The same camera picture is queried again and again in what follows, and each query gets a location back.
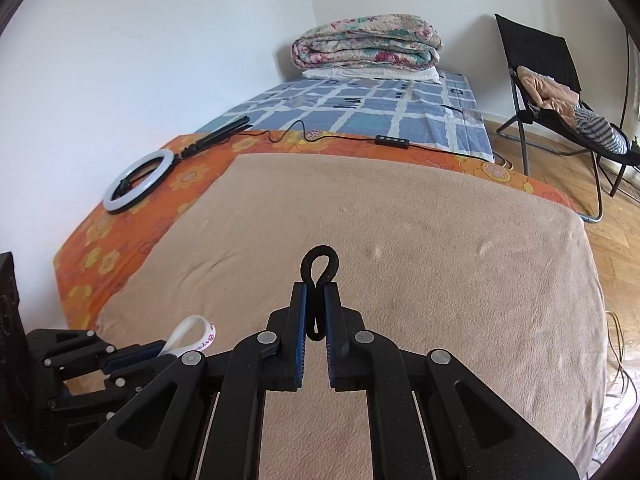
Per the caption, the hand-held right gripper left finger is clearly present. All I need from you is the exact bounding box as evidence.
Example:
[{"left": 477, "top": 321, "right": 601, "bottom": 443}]
[{"left": 50, "top": 282, "right": 308, "bottom": 480}]

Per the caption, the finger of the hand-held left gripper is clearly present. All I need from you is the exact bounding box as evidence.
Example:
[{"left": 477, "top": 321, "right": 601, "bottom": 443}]
[
  {"left": 47, "top": 357, "right": 176, "bottom": 413},
  {"left": 27, "top": 329, "right": 170, "bottom": 376}
]

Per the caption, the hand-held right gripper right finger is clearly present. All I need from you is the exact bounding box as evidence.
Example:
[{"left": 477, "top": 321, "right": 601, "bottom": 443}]
[{"left": 322, "top": 282, "right": 581, "bottom": 480}]

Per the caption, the black hair tie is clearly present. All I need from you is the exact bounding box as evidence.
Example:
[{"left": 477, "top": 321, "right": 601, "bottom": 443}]
[{"left": 300, "top": 245, "right": 341, "bottom": 341}]

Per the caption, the white ribbon loop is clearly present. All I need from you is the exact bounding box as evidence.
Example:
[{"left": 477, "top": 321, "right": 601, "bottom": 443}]
[{"left": 159, "top": 315, "right": 217, "bottom": 360}]

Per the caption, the orange floral bed sheet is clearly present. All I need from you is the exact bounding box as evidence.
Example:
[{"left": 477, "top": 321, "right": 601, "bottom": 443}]
[{"left": 52, "top": 132, "right": 581, "bottom": 331}]

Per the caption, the beige blanket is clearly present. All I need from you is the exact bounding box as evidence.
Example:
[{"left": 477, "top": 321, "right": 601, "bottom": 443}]
[{"left": 95, "top": 152, "right": 608, "bottom": 480}]

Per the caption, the blue plaid bed sheet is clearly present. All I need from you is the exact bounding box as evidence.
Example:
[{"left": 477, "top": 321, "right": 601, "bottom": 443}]
[{"left": 195, "top": 71, "right": 496, "bottom": 163}]

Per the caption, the folded white sheet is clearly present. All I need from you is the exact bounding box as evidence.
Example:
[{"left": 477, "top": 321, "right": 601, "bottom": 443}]
[{"left": 302, "top": 65, "right": 441, "bottom": 83}]

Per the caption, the folded floral quilt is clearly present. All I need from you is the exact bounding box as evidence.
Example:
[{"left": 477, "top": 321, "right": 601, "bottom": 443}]
[{"left": 291, "top": 15, "right": 444, "bottom": 71}]

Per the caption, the beige garment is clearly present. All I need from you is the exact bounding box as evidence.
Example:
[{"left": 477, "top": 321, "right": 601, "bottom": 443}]
[{"left": 516, "top": 65, "right": 581, "bottom": 126}]

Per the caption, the striped garment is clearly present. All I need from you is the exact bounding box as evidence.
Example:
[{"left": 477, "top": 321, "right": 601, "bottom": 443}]
[{"left": 572, "top": 105, "right": 630, "bottom": 156}]

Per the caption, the black folding chair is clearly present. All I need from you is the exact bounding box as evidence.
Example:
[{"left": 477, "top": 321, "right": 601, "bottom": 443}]
[{"left": 494, "top": 12, "right": 640, "bottom": 223}]

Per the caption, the white ring light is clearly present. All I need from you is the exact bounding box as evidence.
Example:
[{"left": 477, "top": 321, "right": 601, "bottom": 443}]
[{"left": 102, "top": 149, "right": 176, "bottom": 213}]

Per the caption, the black ring light cable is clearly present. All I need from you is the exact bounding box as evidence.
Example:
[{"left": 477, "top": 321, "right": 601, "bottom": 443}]
[{"left": 245, "top": 120, "right": 501, "bottom": 166}]

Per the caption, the black ring light stand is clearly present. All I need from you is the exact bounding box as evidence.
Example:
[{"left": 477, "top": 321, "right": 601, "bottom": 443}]
[{"left": 112, "top": 115, "right": 251, "bottom": 201}]

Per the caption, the thin floor cable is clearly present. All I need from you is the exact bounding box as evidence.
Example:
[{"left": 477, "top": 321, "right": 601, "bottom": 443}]
[{"left": 602, "top": 310, "right": 628, "bottom": 401}]

